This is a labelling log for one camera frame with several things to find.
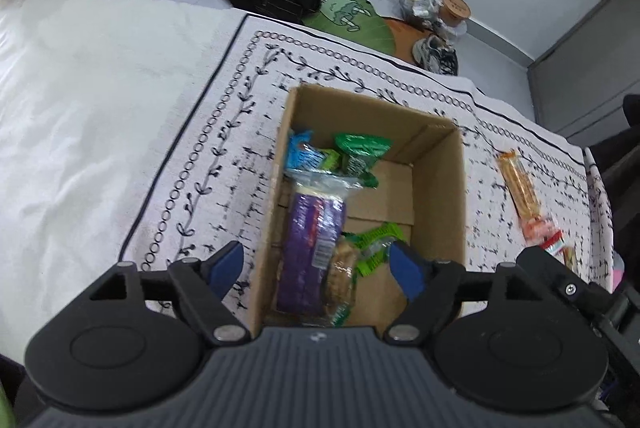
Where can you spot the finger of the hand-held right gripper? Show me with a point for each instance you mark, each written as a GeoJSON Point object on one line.
{"type": "Point", "coordinates": [570, 288]}

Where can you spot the brown cardboard box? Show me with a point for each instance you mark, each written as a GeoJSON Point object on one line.
{"type": "Point", "coordinates": [440, 188]}

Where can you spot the green floor mat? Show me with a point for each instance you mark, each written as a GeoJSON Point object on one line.
{"type": "Point", "coordinates": [350, 15]}

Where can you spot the grey door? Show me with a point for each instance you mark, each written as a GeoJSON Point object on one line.
{"type": "Point", "coordinates": [585, 68]}

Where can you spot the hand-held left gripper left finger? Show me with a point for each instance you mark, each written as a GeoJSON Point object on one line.
{"type": "Point", "coordinates": [225, 268]}

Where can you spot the blue green snack packet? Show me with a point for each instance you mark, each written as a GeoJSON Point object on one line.
{"type": "Point", "coordinates": [307, 153]}

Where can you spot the dark green snack packet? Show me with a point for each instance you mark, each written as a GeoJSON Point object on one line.
{"type": "Point", "coordinates": [362, 153]}

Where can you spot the white bed sheet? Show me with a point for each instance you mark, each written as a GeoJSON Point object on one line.
{"type": "Point", "coordinates": [90, 108]}

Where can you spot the grey white sneakers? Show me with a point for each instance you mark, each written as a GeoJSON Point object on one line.
{"type": "Point", "coordinates": [436, 53]}

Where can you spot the bright green snack packet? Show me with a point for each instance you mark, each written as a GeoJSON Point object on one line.
{"type": "Point", "coordinates": [372, 248]}

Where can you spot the white black patterned cloth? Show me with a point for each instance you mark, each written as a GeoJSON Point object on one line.
{"type": "Point", "coordinates": [240, 118]}

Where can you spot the long orange snack bar packet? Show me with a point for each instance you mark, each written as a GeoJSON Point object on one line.
{"type": "Point", "coordinates": [520, 185]}

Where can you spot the clear brown cookie packet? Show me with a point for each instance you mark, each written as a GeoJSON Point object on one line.
{"type": "Point", "coordinates": [341, 280]}

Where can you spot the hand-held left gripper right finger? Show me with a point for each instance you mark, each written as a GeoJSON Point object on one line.
{"type": "Point", "coordinates": [407, 273]}

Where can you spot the brown paper tub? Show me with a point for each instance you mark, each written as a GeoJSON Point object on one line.
{"type": "Point", "coordinates": [455, 8]}

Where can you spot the red orange snack packet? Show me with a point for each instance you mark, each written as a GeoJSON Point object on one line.
{"type": "Point", "coordinates": [542, 233]}

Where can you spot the purple biscuit packet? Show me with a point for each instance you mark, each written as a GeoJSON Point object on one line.
{"type": "Point", "coordinates": [310, 253]}

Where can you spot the clear white snack packet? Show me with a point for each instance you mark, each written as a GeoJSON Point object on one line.
{"type": "Point", "coordinates": [320, 185]}

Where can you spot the clear plastic bag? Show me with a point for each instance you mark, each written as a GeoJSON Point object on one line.
{"type": "Point", "coordinates": [420, 4]}

